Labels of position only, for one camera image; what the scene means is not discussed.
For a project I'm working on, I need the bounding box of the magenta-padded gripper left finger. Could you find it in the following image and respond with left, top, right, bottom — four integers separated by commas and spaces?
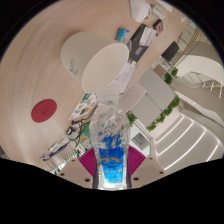
57, 148, 98, 189

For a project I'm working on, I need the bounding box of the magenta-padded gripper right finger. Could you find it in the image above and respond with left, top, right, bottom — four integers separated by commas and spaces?
127, 146, 166, 188

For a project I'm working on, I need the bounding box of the clear blue-labelled water bottle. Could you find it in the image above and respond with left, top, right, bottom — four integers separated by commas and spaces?
89, 85, 131, 191

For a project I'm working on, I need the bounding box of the white paper label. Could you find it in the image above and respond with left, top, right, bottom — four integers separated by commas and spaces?
48, 139, 71, 153

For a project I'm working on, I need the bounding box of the flat round red coaster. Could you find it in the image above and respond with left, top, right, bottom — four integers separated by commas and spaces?
30, 98, 58, 124

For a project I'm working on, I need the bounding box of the brown planter with plants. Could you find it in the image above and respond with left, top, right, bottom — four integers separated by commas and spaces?
153, 63, 179, 84

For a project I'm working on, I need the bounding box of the white paper cup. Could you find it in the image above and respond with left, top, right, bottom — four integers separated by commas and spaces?
60, 31, 130, 94

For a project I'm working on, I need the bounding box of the black chair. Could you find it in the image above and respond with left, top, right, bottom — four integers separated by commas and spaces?
160, 41, 180, 63

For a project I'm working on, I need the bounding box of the small white box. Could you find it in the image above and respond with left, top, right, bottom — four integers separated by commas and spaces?
139, 26, 158, 47

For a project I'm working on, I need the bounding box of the small blue packet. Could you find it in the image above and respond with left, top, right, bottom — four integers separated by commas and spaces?
115, 27, 131, 44

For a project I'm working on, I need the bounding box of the small red-black case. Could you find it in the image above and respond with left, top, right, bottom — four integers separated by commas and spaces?
152, 18, 164, 37

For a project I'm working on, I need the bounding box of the small grey-white device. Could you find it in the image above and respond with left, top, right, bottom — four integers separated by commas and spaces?
150, 3, 167, 20

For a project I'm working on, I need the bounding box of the white computer mouse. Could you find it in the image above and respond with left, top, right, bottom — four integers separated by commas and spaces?
129, 0, 153, 23

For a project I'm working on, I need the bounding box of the black cable tangle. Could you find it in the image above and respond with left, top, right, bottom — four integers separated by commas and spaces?
64, 119, 91, 148

